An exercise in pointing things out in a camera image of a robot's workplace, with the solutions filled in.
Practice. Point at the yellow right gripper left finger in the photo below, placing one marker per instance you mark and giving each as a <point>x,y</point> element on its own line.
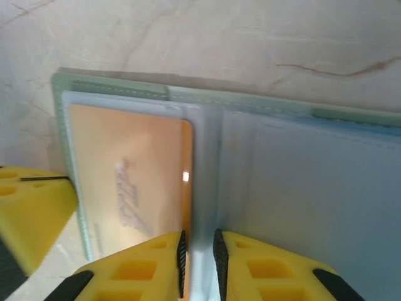
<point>134,269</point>

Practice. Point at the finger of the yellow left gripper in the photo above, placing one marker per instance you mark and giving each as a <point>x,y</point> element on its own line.
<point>9,174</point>
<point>31,213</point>

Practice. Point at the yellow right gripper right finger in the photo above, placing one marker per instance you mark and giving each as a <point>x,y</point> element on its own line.
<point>266,276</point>

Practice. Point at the grey clear box lid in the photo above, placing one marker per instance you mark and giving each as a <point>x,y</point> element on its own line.
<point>282,188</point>

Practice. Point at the orange plastic card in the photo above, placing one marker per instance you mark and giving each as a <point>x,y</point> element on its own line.
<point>125,150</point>

